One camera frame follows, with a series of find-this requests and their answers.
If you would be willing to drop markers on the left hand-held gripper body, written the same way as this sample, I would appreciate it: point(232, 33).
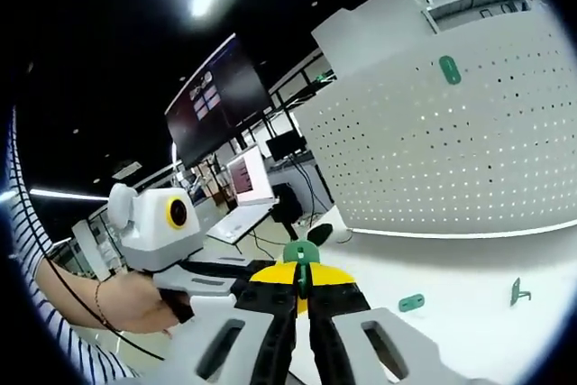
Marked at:
point(153, 231)

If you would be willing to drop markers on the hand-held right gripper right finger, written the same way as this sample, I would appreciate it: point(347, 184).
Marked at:
point(333, 322)

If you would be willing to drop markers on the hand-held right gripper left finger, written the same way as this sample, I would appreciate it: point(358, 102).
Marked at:
point(270, 322)

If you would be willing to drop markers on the green hook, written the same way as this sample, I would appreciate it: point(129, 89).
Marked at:
point(515, 292)

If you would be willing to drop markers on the grey metal hook assembly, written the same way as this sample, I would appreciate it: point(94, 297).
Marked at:
point(526, 296)

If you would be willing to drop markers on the person's left hand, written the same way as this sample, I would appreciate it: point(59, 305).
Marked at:
point(135, 308)

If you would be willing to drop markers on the round pegboard foot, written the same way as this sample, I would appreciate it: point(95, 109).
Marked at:
point(345, 235)

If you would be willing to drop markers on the black office chair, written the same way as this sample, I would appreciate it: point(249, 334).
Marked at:
point(288, 202)

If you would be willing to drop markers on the open laptop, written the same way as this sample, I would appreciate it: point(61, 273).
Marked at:
point(248, 173)

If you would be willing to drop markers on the black computer monitor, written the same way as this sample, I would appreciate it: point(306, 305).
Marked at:
point(285, 143)

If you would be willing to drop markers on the large dark display screen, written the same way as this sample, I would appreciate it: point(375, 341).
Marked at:
point(216, 101)

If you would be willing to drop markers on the white perforated pegboard panel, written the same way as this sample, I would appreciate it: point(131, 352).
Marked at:
point(428, 155)

